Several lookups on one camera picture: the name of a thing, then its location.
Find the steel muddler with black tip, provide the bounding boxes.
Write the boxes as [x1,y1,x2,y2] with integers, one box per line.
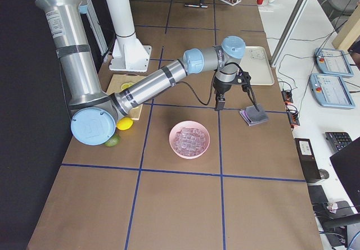
[184,3,208,8]

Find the pile of clear ice cubes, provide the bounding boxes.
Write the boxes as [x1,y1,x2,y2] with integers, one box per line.
[174,128,207,157]

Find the folded grey purple cloth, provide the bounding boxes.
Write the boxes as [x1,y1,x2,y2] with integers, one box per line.
[239,103,269,126]

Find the pink bowl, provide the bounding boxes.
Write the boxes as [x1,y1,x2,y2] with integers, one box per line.
[169,121,210,159]

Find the cream bear serving tray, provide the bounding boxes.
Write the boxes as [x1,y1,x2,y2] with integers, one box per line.
[240,46,275,86]

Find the orange electronics board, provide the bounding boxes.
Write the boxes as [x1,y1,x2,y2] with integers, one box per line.
[281,90,300,129]

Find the lemon slices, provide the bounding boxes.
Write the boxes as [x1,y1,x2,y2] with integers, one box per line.
[120,82,134,91]

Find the whole yellow lemon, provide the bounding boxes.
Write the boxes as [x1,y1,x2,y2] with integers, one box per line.
[116,117,133,131]

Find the wooden cutting board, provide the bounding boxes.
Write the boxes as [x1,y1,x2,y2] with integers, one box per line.
[106,74,145,121]

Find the near blue teach pendant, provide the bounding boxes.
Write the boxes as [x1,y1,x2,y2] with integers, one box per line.
[309,74,356,109]

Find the blue teach pendant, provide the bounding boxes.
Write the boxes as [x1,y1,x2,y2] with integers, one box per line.
[309,74,356,109]
[314,48,354,78]

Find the black power box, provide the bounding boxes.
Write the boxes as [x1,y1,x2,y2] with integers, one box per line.
[294,138,321,183]

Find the green lime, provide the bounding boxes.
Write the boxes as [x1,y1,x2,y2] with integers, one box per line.
[104,133,120,147]

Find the far blue teach pendant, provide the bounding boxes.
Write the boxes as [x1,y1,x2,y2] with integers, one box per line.
[314,48,354,78]

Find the black keyboard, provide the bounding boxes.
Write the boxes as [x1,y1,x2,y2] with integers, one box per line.
[325,132,352,152]

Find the black computer mouse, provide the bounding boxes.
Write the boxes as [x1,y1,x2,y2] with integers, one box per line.
[318,169,330,180]

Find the black laptop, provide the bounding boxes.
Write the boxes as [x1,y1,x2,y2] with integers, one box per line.
[330,138,360,206]

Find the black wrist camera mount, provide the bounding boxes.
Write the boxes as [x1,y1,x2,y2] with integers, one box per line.
[237,69,259,111]

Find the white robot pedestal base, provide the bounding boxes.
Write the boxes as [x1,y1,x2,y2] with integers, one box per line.
[106,0,152,72]

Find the aluminium frame post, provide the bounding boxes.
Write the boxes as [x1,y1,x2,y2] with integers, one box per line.
[270,0,309,67]

